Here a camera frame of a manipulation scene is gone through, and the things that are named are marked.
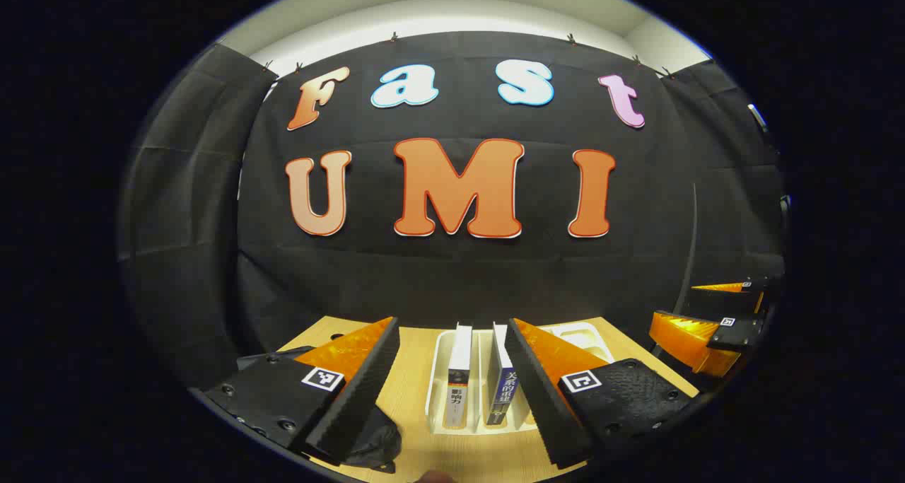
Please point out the black backdrop cloth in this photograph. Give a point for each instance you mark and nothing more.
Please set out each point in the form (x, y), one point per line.
(459, 278)

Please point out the black schoolbag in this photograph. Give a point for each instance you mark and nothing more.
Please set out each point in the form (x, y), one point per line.
(378, 440)

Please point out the white book with grey spine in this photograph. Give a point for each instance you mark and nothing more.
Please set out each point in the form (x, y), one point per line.
(459, 370)

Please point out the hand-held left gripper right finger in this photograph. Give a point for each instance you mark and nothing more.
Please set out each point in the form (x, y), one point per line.
(541, 398)

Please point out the white bookshelf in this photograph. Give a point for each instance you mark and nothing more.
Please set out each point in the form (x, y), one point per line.
(481, 398)

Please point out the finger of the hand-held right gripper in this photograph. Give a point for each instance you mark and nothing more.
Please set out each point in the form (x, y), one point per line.
(689, 341)
(735, 295)

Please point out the blue book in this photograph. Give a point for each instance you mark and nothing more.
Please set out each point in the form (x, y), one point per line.
(500, 391)

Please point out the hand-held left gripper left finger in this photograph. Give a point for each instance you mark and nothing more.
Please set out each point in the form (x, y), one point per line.
(353, 391)

